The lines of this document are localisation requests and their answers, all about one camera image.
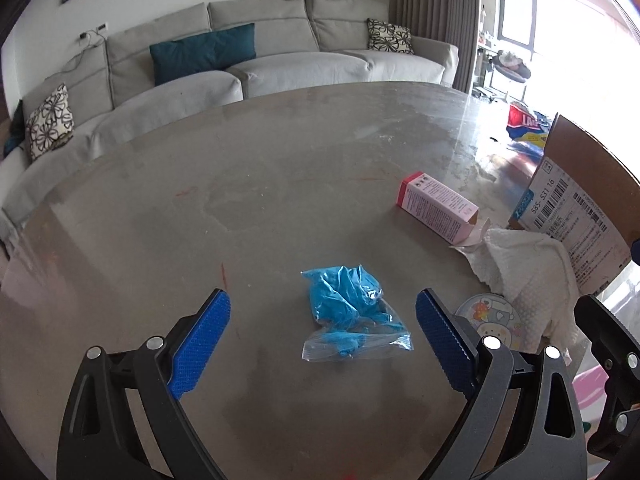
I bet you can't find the brown cardboard box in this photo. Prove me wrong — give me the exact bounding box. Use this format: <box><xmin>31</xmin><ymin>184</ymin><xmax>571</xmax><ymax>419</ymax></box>
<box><xmin>507</xmin><ymin>113</ymin><xmax>640</xmax><ymax>297</ymax></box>

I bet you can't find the large window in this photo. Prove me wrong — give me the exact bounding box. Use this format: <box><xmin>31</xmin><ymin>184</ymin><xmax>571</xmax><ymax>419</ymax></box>
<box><xmin>500</xmin><ymin>0</ymin><xmax>640</xmax><ymax>126</ymax></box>

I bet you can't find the white desk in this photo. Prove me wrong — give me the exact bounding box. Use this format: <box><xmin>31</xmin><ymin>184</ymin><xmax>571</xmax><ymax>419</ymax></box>
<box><xmin>475</xmin><ymin>5</ymin><xmax>501</xmax><ymax>97</ymax></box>

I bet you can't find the charger with cable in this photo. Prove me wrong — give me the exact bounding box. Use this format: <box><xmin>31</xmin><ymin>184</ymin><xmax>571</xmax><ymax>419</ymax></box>
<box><xmin>50</xmin><ymin>31</ymin><xmax>108</xmax><ymax>81</ymax></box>

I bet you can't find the light grey sofa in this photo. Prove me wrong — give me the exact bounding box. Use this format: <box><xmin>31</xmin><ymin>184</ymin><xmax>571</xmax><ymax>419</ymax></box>
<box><xmin>0</xmin><ymin>0</ymin><xmax>460</xmax><ymax>261</ymax></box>

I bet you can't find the clear bag of blue gloves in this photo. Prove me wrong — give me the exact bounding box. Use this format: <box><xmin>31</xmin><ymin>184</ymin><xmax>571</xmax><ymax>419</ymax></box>
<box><xmin>300</xmin><ymin>265</ymin><xmax>415</xmax><ymax>361</ymax></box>

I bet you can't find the floral white waste bin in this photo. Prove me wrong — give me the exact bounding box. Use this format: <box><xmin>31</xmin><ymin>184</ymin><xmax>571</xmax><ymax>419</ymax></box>
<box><xmin>572</xmin><ymin>355</ymin><xmax>612</xmax><ymax>433</ymax></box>

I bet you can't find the colourful plastic bag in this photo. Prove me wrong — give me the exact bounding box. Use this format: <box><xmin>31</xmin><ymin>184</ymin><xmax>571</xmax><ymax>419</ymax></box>
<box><xmin>506</xmin><ymin>101</ymin><xmax>556</xmax><ymax>151</ymax></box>

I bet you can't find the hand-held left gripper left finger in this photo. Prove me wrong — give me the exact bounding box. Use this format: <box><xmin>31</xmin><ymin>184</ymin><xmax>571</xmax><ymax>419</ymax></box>
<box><xmin>56</xmin><ymin>288</ymin><xmax>236</xmax><ymax>480</ymax></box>

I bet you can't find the brown curtain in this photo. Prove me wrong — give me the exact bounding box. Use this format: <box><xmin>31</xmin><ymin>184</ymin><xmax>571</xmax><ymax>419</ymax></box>
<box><xmin>387</xmin><ymin>0</ymin><xmax>483</xmax><ymax>93</ymax></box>

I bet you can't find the pink carton box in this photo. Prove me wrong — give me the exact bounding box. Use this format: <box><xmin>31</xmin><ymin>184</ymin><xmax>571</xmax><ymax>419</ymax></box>
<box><xmin>397</xmin><ymin>171</ymin><xmax>479</xmax><ymax>244</ymax></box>

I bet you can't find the dark teal cushion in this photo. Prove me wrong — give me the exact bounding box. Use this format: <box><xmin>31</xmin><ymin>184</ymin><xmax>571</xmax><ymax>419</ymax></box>
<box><xmin>4</xmin><ymin>100</ymin><xmax>26</xmax><ymax>158</ymax></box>

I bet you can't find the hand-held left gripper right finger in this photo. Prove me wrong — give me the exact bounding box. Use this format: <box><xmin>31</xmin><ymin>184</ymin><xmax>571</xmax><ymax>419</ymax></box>
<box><xmin>415</xmin><ymin>288</ymin><xmax>587</xmax><ymax>480</ymax></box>

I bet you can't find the flower patterned cushion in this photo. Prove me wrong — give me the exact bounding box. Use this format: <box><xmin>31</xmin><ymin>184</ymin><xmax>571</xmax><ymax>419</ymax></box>
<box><xmin>366</xmin><ymin>18</ymin><xmax>415</xmax><ymax>55</ymax></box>
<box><xmin>25</xmin><ymin>83</ymin><xmax>75</xmax><ymax>163</ymax></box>

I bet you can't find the swivel chair with clothes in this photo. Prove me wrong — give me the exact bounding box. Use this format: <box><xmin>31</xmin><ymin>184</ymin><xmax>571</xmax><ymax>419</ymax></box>
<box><xmin>487</xmin><ymin>50</ymin><xmax>533</xmax><ymax>106</ymax></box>

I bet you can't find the white paper towel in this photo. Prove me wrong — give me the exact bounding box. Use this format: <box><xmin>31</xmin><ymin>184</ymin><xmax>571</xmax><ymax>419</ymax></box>
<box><xmin>450</xmin><ymin>217</ymin><xmax>583</xmax><ymax>356</ymax></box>

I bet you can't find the round cartoon paper disc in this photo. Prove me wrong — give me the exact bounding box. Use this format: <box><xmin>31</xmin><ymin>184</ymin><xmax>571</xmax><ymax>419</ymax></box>
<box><xmin>455</xmin><ymin>294</ymin><xmax>526</xmax><ymax>353</ymax></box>

